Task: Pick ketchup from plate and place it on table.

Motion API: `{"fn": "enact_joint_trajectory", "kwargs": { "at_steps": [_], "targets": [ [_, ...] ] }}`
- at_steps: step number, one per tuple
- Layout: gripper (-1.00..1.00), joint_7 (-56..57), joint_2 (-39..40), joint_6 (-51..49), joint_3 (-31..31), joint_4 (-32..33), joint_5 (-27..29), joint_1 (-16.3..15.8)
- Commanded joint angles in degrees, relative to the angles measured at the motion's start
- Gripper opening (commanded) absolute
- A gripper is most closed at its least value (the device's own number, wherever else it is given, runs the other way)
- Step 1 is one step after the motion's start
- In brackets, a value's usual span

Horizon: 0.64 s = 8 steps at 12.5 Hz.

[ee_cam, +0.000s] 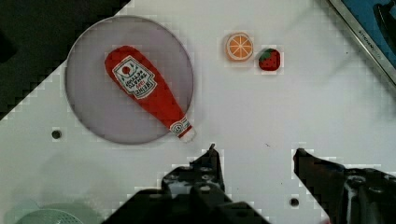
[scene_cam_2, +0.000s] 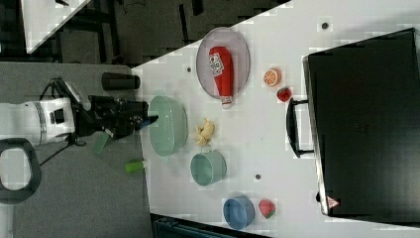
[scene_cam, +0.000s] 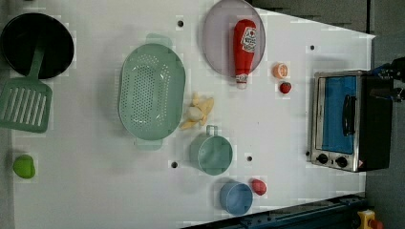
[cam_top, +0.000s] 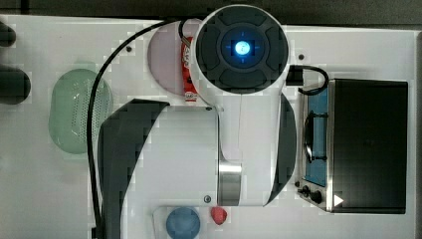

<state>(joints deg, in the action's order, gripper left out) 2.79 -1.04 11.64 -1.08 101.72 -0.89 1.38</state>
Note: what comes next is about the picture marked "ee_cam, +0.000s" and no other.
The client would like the green perforated colander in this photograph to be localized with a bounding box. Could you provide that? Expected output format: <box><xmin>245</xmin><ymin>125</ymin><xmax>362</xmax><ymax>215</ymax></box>
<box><xmin>11</xmin><ymin>203</ymin><xmax>104</xmax><ymax>224</ymax></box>

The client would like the red strawberry toy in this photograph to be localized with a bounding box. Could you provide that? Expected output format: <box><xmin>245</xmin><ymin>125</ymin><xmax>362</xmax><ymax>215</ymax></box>
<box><xmin>259</xmin><ymin>49</ymin><xmax>281</xmax><ymax>71</ymax></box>

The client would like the red plush ketchup bottle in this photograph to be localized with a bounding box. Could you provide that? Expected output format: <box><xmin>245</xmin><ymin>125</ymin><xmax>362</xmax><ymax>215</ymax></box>
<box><xmin>105</xmin><ymin>46</ymin><xmax>195</xmax><ymax>143</ymax></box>

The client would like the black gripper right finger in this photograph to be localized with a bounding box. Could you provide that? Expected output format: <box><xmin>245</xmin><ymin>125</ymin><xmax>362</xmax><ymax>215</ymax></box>
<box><xmin>293</xmin><ymin>148</ymin><xmax>396</xmax><ymax>224</ymax></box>

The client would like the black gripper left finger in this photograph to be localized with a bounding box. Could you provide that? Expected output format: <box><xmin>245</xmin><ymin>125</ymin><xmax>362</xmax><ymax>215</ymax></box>
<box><xmin>102</xmin><ymin>146</ymin><xmax>268</xmax><ymax>224</ymax></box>

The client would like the orange slice toy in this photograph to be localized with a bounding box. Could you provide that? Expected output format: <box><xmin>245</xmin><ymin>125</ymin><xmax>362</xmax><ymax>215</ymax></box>
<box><xmin>225</xmin><ymin>32</ymin><xmax>253</xmax><ymax>62</ymax></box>

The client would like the grey round plate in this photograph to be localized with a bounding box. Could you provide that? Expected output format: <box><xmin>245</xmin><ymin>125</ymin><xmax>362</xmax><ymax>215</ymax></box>
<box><xmin>64</xmin><ymin>16</ymin><xmax>194</xmax><ymax>145</ymax></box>

